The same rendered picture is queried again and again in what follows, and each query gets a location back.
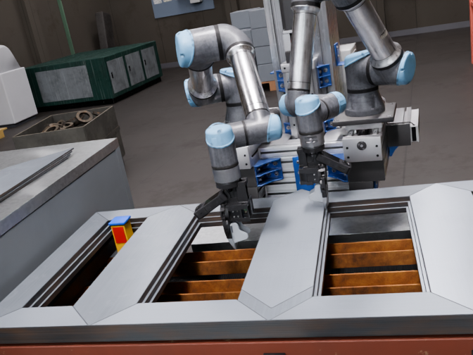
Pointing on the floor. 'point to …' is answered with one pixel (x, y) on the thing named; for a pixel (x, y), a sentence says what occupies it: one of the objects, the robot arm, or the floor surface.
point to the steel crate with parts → (72, 129)
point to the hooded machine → (14, 92)
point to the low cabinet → (94, 77)
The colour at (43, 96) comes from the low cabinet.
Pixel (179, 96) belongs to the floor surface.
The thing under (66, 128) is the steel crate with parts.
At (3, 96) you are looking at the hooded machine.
